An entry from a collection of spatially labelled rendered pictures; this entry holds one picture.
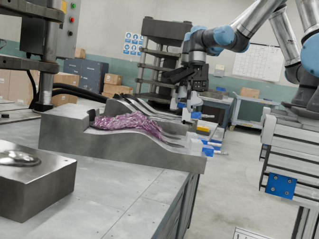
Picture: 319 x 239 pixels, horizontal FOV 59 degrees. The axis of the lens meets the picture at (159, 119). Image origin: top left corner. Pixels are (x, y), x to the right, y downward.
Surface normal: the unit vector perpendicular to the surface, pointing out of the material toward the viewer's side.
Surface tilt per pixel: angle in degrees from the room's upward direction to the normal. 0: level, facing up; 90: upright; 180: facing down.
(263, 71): 90
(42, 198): 90
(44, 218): 0
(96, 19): 90
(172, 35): 90
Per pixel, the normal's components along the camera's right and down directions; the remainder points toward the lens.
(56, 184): 0.95, 0.20
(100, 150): 0.02, 0.17
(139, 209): 0.17, -0.97
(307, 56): -0.73, 0.11
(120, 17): -0.28, 0.11
